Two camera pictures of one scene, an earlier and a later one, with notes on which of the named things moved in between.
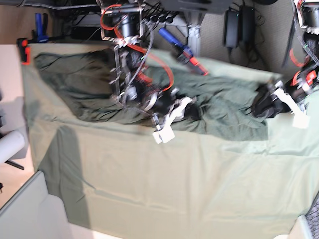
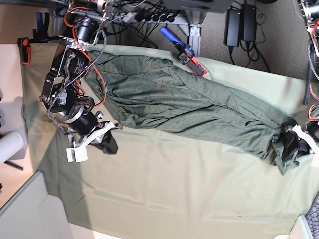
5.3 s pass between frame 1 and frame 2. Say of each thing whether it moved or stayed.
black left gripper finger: moved
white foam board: stayed
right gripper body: moved
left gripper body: moved
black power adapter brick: stayed
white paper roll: stayed
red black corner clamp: stayed
